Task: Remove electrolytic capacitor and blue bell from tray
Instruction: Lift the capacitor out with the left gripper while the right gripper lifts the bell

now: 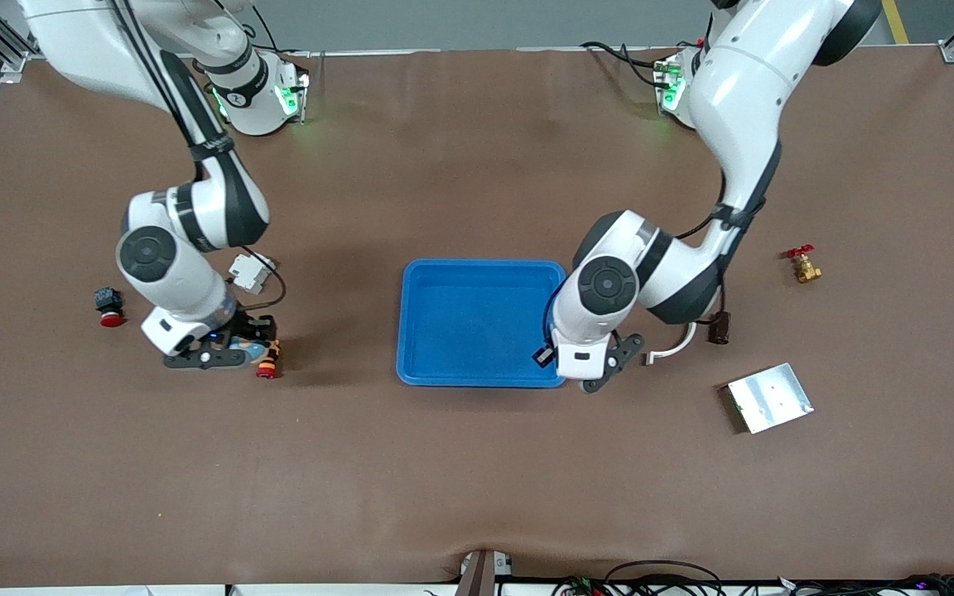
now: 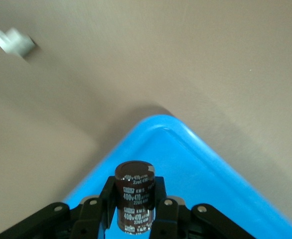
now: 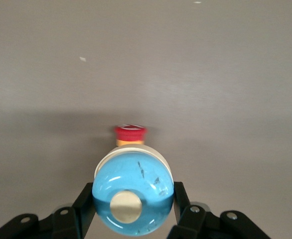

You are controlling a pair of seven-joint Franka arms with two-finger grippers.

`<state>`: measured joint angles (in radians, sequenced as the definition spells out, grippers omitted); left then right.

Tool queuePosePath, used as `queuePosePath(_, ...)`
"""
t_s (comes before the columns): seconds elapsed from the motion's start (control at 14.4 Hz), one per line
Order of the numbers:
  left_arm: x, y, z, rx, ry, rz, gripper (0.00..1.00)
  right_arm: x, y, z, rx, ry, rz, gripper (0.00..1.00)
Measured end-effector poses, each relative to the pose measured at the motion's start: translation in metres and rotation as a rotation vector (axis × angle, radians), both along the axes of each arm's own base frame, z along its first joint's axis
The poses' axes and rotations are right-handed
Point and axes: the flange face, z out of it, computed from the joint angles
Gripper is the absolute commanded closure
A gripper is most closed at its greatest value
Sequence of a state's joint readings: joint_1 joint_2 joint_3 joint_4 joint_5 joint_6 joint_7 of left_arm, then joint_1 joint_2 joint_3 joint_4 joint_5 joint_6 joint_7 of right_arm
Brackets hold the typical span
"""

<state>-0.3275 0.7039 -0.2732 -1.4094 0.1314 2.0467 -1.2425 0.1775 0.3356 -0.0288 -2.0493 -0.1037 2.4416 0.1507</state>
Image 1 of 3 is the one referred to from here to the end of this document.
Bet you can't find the white circuit breaker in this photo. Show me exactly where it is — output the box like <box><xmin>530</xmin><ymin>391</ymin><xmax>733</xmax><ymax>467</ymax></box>
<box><xmin>229</xmin><ymin>252</ymin><xmax>277</xmax><ymax>296</ymax></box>

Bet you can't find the white curved plastic clamp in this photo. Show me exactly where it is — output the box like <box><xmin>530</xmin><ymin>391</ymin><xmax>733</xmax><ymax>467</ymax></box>
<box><xmin>645</xmin><ymin>323</ymin><xmax>699</xmax><ymax>367</ymax></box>

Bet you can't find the blue plastic tray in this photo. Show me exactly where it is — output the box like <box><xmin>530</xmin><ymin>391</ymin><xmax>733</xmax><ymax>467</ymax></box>
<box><xmin>396</xmin><ymin>259</ymin><xmax>570</xmax><ymax>388</ymax></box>

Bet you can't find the red mushroom push button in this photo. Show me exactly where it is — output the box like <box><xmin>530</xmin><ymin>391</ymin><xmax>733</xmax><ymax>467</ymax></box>
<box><xmin>94</xmin><ymin>286</ymin><xmax>125</xmax><ymax>329</ymax></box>

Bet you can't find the brown table cover sheet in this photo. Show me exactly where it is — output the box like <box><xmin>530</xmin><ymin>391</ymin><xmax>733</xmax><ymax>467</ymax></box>
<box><xmin>0</xmin><ymin>46</ymin><xmax>954</xmax><ymax>589</ymax></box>

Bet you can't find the silver metal plate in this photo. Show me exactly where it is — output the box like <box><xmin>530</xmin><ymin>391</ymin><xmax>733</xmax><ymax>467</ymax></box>
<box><xmin>724</xmin><ymin>363</ymin><xmax>815</xmax><ymax>435</ymax></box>

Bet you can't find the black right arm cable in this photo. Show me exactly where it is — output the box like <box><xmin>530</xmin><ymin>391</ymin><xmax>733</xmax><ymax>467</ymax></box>
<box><xmin>113</xmin><ymin>0</ymin><xmax>287</xmax><ymax>311</ymax></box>

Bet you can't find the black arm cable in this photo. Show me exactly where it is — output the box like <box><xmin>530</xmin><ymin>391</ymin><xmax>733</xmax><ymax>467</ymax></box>
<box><xmin>542</xmin><ymin>141</ymin><xmax>780</xmax><ymax>348</ymax></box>
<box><xmin>113</xmin><ymin>0</ymin><xmax>287</xmax><ymax>311</ymax></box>

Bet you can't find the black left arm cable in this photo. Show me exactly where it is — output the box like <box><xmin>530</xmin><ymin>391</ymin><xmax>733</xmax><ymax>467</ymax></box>
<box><xmin>542</xmin><ymin>141</ymin><xmax>780</xmax><ymax>348</ymax></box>

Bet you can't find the black cable loop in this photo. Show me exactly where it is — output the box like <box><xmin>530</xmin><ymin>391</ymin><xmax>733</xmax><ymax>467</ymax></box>
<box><xmin>601</xmin><ymin>560</ymin><xmax>726</xmax><ymax>596</ymax></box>

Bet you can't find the brass valve red handle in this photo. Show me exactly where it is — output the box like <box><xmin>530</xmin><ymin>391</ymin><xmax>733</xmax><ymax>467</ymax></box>
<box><xmin>784</xmin><ymin>245</ymin><xmax>823</xmax><ymax>285</ymax></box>

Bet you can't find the grey metal bracket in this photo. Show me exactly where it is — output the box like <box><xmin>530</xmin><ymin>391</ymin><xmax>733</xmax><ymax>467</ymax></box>
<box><xmin>454</xmin><ymin>549</ymin><xmax>515</xmax><ymax>596</ymax></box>

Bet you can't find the coloured wire bunch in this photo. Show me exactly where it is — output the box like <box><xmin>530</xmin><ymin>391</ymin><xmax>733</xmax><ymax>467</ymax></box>
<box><xmin>552</xmin><ymin>575</ymin><xmax>610</xmax><ymax>596</ymax></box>

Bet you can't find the black right base cable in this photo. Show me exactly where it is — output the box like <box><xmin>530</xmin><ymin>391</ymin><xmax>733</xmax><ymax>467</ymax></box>
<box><xmin>224</xmin><ymin>12</ymin><xmax>283</xmax><ymax>55</ymax></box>

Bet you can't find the black base cable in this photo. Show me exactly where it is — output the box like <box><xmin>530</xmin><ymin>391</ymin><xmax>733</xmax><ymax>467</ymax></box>
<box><xmin>224</xmin><ymin>12</ymin><xmax>283</xmax><ymax>55</ymax></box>
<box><xmin>581</xmin><ymin>40</ymin><xmax>677</xmax><ymax>88</ymax></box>

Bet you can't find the black left base cable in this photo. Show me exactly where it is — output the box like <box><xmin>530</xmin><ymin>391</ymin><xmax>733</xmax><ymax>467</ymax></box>
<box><xmin>581</xmin><ymin>40</ymin><xmax>677</xmax><ymax>88</ymax></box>

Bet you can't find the black cable bundle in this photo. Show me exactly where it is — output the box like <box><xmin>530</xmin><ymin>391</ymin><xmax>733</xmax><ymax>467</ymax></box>
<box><xmin>775</xmin><ymin>573</ymin><xmax>954</xmax><ymax>596</ymax></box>

